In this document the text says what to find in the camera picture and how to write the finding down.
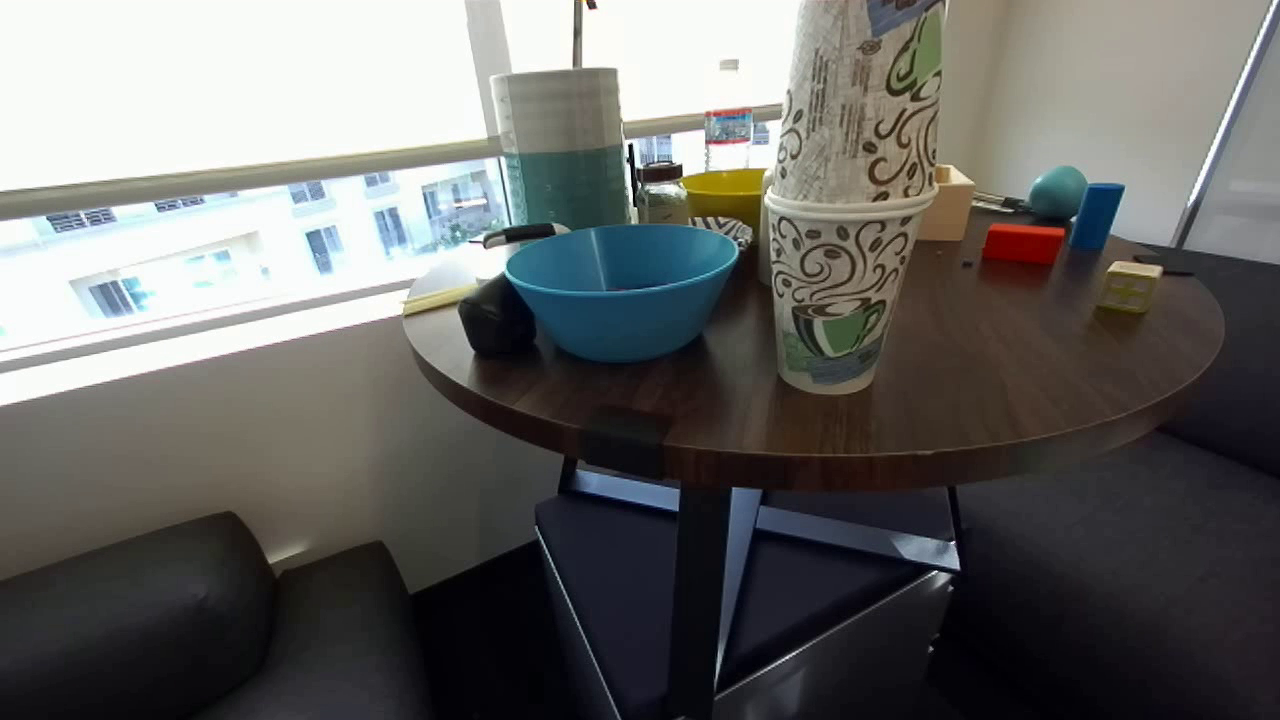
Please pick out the swirl paper cup blue sticker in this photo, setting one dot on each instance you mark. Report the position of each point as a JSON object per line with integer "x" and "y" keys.
{"x": 855, "y": 104}

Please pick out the swirl patterned paper cup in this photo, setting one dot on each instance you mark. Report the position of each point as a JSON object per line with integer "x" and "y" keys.
{"x": 843, "y": 306}

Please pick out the blue plastic bowl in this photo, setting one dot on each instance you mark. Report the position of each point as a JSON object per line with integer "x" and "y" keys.
{"x": 622, "y": 303}

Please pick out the blue patterned paper plate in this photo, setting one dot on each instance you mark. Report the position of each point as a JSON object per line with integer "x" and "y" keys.
{"x": 727, "y": 229}

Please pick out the glass bottle brown cap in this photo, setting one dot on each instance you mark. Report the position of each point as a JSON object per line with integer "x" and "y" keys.
{"x": 661, "y": 202}

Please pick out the yellow bowl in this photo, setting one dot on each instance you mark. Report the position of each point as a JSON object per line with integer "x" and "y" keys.
{"x": 727, "y": 198}

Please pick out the white and teal towel roll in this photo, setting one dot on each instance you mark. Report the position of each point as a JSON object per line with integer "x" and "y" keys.
{"x": 563, "y": 146}

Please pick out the white roller blind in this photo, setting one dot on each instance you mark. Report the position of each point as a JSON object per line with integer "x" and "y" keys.
{"x": 664, "y": 46}
{"x": 243, "y": 81}

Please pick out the thin dark rod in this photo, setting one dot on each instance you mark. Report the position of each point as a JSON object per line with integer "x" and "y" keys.
{"x": 580, "y": 33}

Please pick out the pale wooden box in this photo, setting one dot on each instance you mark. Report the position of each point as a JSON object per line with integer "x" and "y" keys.
{"x": 949, "y": 204}

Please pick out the orange red block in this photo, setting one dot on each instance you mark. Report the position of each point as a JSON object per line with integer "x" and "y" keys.
{"x": 1026, "y": 246}

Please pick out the teal ball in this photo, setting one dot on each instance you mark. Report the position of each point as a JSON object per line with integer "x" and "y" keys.
{"x": 1058, "y": 189}

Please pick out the blue block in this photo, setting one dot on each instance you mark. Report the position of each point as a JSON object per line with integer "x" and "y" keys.
{"x": 1099, "y": 222}

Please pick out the pale yellow block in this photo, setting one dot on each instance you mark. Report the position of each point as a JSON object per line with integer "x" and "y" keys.
{"x": 1131, "y": 284}

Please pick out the silver metal pole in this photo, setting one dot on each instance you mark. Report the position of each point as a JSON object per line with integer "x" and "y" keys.
{"x": 1223, "y": 124}

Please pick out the black table pedestal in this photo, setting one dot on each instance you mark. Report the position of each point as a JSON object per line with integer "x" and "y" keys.
{"x": 700, "y": 600}

